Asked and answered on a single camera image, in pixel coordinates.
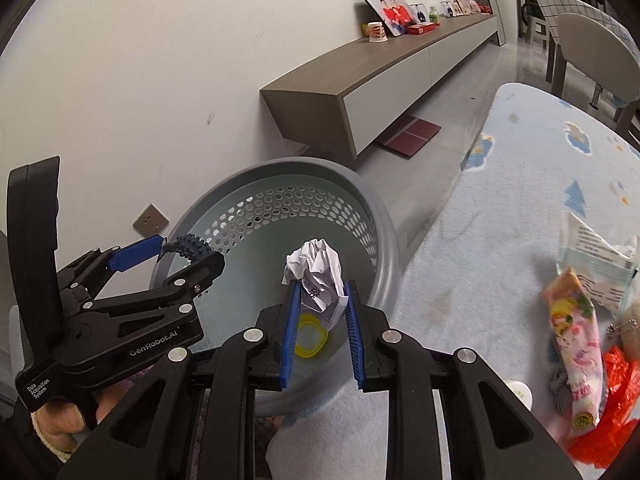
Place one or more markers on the red striped paper cup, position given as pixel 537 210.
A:
pixel 376 32

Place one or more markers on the pink snack wrapper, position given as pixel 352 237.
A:
pixel 573 321

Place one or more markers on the red flat box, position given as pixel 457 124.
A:
pixel 421 28

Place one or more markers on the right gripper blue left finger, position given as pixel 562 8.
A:
pixel 193 414

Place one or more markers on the family photo frame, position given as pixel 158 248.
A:
pixel 396 15

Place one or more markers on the grey round back chair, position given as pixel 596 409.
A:
pixel 599 54

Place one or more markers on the wall power socket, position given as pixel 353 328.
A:
pixel 150 222

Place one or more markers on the person's left hand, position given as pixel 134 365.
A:
pixel 57 422

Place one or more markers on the light blue wipes packet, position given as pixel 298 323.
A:
pixel 607 272

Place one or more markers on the grey perforated trash basket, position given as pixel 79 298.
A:
pixel 261 214

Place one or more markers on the grey knotted cloth scrap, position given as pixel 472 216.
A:
pixel 560 390

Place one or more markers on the long floating tv cabinet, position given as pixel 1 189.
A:
pixel 343 100

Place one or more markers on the dark red bathroom scale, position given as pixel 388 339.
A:
pixel 407 135

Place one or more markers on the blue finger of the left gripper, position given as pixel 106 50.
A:
pixel 128 257
pixel 180 288

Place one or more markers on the light blue patterned table cover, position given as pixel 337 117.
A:
pixel 479 276

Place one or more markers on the red plastic bag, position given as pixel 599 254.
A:
pixel 600 446

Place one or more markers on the white paper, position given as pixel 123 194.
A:
pixel 317 267

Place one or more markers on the leaning tall mirror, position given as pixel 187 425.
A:
pixel 492 0

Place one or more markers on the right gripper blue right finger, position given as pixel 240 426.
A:
pixel 447 409

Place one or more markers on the green small bottle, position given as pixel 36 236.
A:
pixel 433 15

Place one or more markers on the white round bottle cap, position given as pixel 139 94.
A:
pixel 522 391

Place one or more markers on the small photo frame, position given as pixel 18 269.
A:
pixel 420 13

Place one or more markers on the beige plush ball keychain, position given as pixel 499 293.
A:
pixel 626 329

